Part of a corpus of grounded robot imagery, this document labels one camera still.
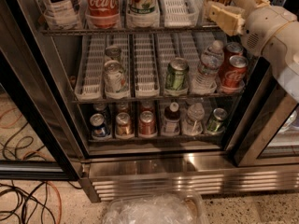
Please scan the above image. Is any empty white tray top shelf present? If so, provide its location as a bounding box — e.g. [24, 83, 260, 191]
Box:
[160, 0, 199, 28]

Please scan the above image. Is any empty white tray middle centre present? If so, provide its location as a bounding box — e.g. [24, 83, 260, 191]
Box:
[133, 34, 160, 97]

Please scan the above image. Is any green can middle shelf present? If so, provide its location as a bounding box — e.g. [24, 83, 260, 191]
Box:
[165, 57, 189, 91]

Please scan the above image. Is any red Coca-Cola can front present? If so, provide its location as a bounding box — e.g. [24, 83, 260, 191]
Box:
[221, 55, 248, 89]

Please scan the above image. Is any clear water bottle shelf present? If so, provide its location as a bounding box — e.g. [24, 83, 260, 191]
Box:
[193, 40, 224, 94]
[183, 103, 205, 136]

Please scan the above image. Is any top wire shelf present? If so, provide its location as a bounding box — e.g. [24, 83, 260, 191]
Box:
[38, 24, 221, 36]

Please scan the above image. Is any dark juice bottle white cap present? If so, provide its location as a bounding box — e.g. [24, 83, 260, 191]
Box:
[162, 102, 180, 136]

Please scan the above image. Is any clear plastic container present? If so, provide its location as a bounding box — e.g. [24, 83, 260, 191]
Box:
[101, 189, 210, 224]

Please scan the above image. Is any brown can bottom shelf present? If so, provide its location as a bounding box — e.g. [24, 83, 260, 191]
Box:
[116, 112, 133, 136]

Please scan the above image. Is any clear water bottle middle shelf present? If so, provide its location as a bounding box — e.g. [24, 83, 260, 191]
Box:
[193, 40, 224, 94]

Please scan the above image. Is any orange cable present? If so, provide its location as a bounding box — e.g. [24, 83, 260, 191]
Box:
[0, 105, 64, 224]

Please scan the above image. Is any silver can middle shelf rear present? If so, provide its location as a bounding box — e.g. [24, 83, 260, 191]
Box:
[105, 45, 121, 62]

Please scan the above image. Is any red Coca-Cola can rear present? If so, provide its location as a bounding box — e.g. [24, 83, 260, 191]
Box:
[219, 42, 244, 75]

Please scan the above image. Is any clear water bottle bottom shelf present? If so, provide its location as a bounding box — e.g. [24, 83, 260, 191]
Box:
[183, 103, 205, 136]

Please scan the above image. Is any white can middle shelf front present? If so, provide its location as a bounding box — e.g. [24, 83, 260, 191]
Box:
[104, 60, 127, 93]

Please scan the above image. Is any red can bottom shelf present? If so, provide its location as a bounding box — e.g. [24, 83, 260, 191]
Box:
[138, 111, 156, 135]

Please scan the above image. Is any white tea bottle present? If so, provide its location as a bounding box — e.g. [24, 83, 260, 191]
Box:
[42, 0, 82, 30]

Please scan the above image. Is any green can shelf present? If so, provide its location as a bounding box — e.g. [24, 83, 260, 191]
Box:
[206, 107, 228, 133]
[165, 57, 189, 91]

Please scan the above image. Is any empty white tray middle left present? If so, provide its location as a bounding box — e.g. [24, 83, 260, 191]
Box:
[75, 35, 106, 101]

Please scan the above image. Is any blue Pepsi can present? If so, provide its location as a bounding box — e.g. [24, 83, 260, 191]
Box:
[90, 113, 110, 139]

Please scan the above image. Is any tall red Coca-Cola can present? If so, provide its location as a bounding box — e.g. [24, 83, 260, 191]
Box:
[86, 0, 120, 28]

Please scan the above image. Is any wire shelf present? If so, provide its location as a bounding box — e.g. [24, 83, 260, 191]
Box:
[38, 24, 221, 36]
[72, 90, 244, 104]

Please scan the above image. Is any white green soda can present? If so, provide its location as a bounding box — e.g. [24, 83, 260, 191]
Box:
[127, 0, 159, 28]

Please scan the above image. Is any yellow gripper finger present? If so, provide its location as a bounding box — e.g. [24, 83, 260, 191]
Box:
[206, 1, 245, 36]
[232, 0, 271, 14]

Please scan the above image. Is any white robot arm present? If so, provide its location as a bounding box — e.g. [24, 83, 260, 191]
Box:
[205, 0, 299, 102]

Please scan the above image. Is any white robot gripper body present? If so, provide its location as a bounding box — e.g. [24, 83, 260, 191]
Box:
[241, 6, 298, 58]

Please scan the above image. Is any green can bottom shelf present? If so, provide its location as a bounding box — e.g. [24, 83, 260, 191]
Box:
[206, 107, 228, 133]

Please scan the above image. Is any middle wire shelf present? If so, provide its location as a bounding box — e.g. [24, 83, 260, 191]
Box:
[72, 90, 244, 104]

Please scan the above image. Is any fridge bottom steel grille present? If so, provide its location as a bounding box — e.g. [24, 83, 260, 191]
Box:
[79, 153, 299, 203]

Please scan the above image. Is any fridge left glass door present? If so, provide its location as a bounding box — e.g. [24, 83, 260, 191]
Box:
[0, 0, 86, 180]

